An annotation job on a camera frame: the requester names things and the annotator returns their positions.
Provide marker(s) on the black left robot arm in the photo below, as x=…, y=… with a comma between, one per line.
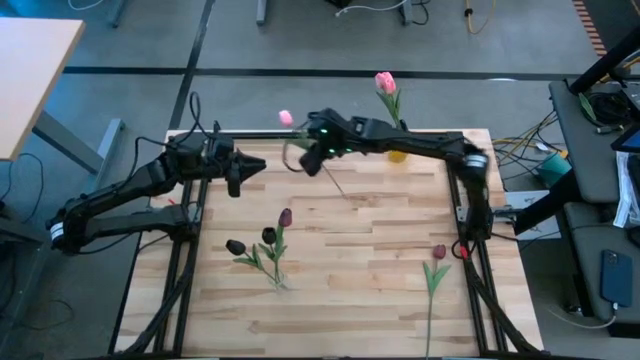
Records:
x=130, y=185

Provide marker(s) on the black diagonal beam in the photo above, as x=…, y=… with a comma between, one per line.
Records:
x=605, y=60

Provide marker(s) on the dark grey bench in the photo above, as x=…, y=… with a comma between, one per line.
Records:
x=590, y=160

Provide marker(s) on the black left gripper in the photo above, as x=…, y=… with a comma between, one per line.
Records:
x=220, y=160

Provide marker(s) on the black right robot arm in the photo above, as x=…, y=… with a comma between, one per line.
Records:
x=425, y=142

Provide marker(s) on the teal cup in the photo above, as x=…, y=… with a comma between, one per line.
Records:
x=552, y=170

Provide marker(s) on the clear glass vase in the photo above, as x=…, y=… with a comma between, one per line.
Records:
x=279, y=284

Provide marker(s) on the dark red artificial tulip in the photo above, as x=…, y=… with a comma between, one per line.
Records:
x=439, y=251
x=285, y=217

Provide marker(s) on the grey metal table leg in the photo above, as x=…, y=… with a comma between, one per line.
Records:
x=75, y=150

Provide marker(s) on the white papers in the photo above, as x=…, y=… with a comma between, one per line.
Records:
x=629, y=195

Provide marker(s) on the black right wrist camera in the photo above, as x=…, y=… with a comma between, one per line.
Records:
x=308, y=163

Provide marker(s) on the dark blue smartphone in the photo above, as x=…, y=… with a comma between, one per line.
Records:
x=616, y=277

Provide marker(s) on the beige wooden table top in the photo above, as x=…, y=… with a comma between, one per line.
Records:
x=30, y=80

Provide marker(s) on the yellow glass vase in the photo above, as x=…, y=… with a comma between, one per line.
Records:
x=397, y=157

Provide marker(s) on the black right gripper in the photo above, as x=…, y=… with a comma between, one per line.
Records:
x=335, y=127

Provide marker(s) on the black artificial tulip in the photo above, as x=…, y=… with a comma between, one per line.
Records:
x=269, y=235
x=235, y=247

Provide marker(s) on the black aluminium table frame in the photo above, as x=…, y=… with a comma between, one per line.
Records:
x=270, y=134

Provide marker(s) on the red clip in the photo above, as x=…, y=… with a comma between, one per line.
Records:
x=464, y=251

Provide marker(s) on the orange striped strip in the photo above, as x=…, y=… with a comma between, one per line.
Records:
x=590, y=25

